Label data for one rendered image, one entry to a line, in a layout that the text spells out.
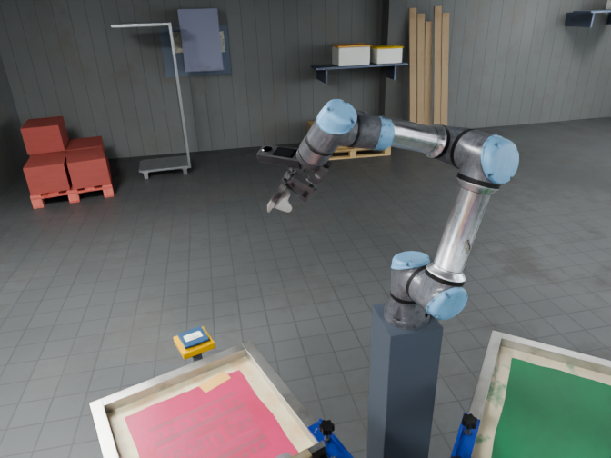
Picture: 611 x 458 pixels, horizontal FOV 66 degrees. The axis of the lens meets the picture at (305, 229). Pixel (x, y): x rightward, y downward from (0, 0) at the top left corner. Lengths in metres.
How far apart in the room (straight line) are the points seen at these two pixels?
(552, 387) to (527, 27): 8.27
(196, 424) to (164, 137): 6.82
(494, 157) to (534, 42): 8.52
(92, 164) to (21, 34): 2.55
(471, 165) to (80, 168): 5.61
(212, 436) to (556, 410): 1.10
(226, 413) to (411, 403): 0.63
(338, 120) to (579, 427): 1.23
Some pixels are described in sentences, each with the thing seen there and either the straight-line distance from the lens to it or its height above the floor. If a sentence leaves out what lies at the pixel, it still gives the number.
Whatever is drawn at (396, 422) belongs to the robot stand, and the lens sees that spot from 1.82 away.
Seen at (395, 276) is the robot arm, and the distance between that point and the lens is 1.51.
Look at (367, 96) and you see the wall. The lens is 8.46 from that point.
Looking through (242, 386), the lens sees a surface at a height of 0.96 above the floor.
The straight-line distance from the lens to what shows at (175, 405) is 1.73.
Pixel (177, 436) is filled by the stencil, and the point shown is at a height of 0.96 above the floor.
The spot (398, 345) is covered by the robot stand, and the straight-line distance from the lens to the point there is 1.58.
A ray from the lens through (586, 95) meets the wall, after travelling 10.73.
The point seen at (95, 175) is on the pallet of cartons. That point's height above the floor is 0.30.
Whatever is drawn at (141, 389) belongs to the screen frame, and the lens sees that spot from 1.78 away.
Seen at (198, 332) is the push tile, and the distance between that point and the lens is 1.99.
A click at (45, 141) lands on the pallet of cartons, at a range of 7.10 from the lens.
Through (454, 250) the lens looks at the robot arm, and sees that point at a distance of 1.37.
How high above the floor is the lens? 2.15
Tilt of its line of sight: 25 degrees down
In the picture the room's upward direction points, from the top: 2 degrees counter-clockwise
